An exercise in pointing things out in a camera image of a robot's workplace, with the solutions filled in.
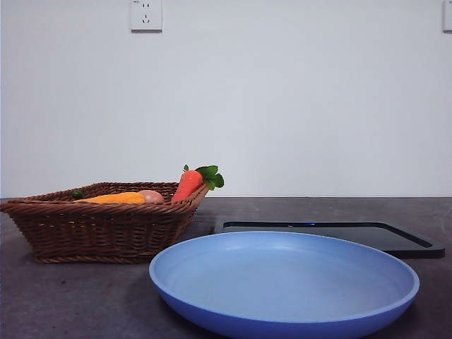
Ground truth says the pale brown egg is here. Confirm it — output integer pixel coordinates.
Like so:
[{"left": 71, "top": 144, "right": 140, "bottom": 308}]
[{"left": 138, "top": 189, "right": 165, "bottom": 205}]

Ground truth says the orange carrot with green leaves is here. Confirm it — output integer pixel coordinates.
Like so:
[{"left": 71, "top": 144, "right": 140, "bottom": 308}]
[{"left": 171, "top": 164, "right": 225, "bottom": 203}]

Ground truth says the yellow orange toy corn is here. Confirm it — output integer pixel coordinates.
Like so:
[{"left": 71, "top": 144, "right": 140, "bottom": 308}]
[{"left": 73, "top": 191, "right": 146, "bottom": 205}]

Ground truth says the white wall socket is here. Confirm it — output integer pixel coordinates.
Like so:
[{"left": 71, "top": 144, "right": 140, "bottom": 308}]
[{"left": 131, "top": 0, "right": 163, "bottom": 34}]

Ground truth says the black glossy tray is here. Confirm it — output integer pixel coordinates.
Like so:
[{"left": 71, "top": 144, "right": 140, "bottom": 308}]
[{"left": 211, "top": 220, "right": 446, "bottom": 259}]

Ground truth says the blue round plate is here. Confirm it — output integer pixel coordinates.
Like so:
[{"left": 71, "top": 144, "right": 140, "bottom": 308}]
[{"left": 148, "top": 231, "right": 421, "bottom": 339}]

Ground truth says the brown wicker basket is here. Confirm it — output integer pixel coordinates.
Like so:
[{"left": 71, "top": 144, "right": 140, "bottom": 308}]
[{"left": 0, "top": 182, "right": 210, "bottom": 265}]

